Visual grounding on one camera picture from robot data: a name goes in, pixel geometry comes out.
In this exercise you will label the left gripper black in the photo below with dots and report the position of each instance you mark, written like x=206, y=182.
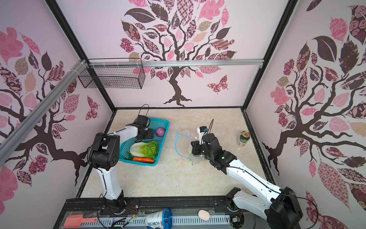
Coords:
x=149, y=135

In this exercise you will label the teal plastic basket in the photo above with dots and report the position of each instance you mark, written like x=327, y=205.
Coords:
x=125, y=155

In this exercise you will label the clear zip bag blue zipper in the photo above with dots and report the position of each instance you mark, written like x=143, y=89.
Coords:
x=184, y=143

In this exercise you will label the orange carrot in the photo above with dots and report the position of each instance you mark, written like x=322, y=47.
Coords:
x=143, y=160

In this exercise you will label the purple onion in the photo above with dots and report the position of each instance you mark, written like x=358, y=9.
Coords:
x=160, y=132

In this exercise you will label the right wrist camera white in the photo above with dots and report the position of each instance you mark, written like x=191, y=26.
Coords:
x=202, y=131

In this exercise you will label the red plastic scoop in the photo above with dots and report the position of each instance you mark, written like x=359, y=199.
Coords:
x=75, y=221

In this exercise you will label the aluminium rail left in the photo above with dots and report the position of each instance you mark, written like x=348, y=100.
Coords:
x=11, y=143

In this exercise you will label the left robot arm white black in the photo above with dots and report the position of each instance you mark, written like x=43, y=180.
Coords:
x=104, y=154

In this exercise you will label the white blue yogurt cup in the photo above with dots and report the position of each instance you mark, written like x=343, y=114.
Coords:
x=160, y=220

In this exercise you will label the green drink can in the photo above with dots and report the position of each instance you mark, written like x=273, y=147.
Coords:
x=243, y=138

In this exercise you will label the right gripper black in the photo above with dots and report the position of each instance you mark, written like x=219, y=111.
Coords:
x=196, y=146

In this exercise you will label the aluminium rail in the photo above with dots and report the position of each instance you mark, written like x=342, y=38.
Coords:
x=174, y=63
x=11, y=143

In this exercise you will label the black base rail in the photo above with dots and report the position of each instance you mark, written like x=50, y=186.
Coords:
x=221, y=205

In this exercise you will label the white cable tray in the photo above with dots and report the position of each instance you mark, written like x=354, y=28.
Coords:
x=140, y=222

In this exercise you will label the black wire basket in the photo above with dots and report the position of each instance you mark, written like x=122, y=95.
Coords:
x=113, y=73

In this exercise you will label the green lettuce cabbage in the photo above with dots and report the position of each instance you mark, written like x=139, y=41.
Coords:
x=145, y=149

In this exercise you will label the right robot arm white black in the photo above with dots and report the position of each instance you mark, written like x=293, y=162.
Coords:
x=257, y=186

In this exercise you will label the aluminium rail back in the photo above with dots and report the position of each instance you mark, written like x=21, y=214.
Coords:
x=174, y=63

